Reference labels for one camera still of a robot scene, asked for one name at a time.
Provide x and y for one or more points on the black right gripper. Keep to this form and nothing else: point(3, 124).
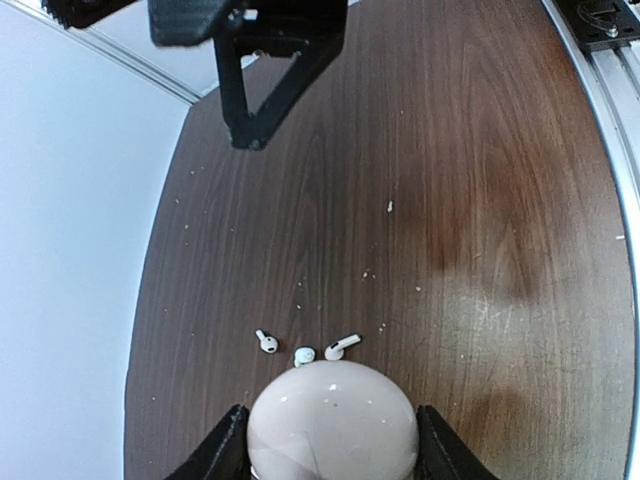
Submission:
point(261, 76)

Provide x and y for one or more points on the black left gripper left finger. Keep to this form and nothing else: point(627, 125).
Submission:
point(223, 454)

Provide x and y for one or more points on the aluminium front frame rail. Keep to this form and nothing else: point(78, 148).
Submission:
point(614, 96)

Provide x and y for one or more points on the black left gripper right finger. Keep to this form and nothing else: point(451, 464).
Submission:
point(442, 454)

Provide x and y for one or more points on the white stem earbud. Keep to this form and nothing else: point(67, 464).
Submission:
point(267, 343)
point(336, 350)

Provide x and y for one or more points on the pink earbud charging case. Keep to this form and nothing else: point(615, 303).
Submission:
point(332, 420)

